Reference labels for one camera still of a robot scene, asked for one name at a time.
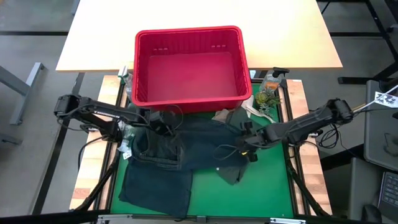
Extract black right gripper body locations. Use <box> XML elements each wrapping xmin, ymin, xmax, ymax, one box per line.
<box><xmin>235</xmin><ymin>130</ymin><xmax>269</xmax><ymax>153</ymax></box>

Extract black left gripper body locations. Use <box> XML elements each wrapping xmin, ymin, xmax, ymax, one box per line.
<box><xmin>149</xmin><ymin>110</ymin><xmax>178</xmax><ymax>135</ymax></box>

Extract dark green garment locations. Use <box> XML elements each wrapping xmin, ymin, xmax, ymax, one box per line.
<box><xmin>216</xmin><ymin>106</ymin><xmax>264</xmax><ymax>187</ymax></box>

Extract beige shirt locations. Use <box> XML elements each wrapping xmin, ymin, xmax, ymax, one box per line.
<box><xmin>212</xmin><ymin>108</ymin><xmax>233</xmax><ymax>124</ymax></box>

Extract red plastic laundry basket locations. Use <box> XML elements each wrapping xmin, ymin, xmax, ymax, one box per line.
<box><xmin>131</xmin><ymin>26</ymin><xmax>253</xmax><ymax>114</ymax></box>

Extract cream tote bag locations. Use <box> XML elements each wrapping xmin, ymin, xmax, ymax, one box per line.
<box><xmin>242</xmin><ymin>95</ymin><xmax>277</xmax><ymax>124</ymax></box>

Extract green table mat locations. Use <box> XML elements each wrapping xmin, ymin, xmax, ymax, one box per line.
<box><xmin>110</xmin><ymin>83</ymin><xmax>295</xmax><ymax>218</ymax></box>

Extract clear spray bottle white trigger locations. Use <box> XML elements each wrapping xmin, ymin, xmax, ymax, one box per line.
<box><xmin>116</xmin><ymin>119</ymin><xmax>137</xmax><ymax>161</ymax></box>

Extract artificial succulent plant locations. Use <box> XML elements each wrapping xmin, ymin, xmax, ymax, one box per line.
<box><xmin>254</xmin><ymin>88</ymin><xmax>283</xmax><ymax>119</ymax></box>

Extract clear spray bottle pale-green trigger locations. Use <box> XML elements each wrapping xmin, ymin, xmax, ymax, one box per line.
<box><xmin>117</xmin><ymin>65</ymin><xmax>135</xmax><ymax>103</ymax></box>

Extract spray bottle black trigger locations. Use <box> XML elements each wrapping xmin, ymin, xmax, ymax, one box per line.
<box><xmin>259</xmin><ymin>67</ymin><xmax>290</xmax><ymax>93</ymax></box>

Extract light wooden desk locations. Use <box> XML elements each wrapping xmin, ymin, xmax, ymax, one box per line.
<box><xmin>55</xmin><ymin>0</ymin><xmax>343</xmax><ymax>73</ymax></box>

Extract grey side desk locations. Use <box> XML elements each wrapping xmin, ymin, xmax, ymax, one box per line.
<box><xmin>347</xmin><ymin>157</ymin><xmax>398</xmax><ymax>224</ymax></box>

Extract black computer mouse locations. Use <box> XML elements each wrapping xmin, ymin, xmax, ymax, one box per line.
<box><xmin>361</xmin><ymin>203</ymin><xmax>382</xmax><ymax>223</ymax></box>

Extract white tag black pattern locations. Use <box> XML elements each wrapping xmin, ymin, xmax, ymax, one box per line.
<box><xmin>374</xmin><ymin>91</ymin><xmax>398</xmax><ymax>109</ymax></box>

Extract dark computer keyboard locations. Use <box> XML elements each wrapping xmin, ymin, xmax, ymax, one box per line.
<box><xmin>377</xmin><ymin>171</ymin><xmax>398</xmax><ymax>215</ymax></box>

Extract grey metal desk leg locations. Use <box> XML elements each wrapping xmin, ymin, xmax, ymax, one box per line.
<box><xmin>0</xmin><ymin>62</ymin><xmax>47</xmax><ymax>126</ymax></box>

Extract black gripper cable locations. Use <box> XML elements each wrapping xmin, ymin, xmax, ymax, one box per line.
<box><xmin>164</xmin><ymin>104</ymin><xmax>185</xmax><ymax>132</ymax></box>
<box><xmin>212</xmin><ymin>144</ymin><xmax>242</xmax><ymax>162</ymax></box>

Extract black aluminium table frame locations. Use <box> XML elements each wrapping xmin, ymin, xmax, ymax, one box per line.
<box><xmin>70</xmin><ymin>73</ymin><xmax>333</xmax><ymax>224</ymax></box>

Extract silver metal bracket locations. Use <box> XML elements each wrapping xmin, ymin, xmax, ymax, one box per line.
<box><xmin>96</xmin><ymin>213</ymin><xmax>133</xmax><ymax>224</ymax></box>
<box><xmin>269</xmin><ymin>217</ymin><xmax>307</xmax><ymax>224</ymax></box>

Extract tangled black cables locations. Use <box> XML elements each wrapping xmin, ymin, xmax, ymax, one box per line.
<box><xmin>315</xmin><ymin>124</ymin><xmax>343</xmax><ymax>150</ymax></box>

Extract black desk frame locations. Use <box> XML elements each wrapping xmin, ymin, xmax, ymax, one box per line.
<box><xmin>317</xmin><ymin>0</ymin><xmax>398</xmax><ymax>85</ymax></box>

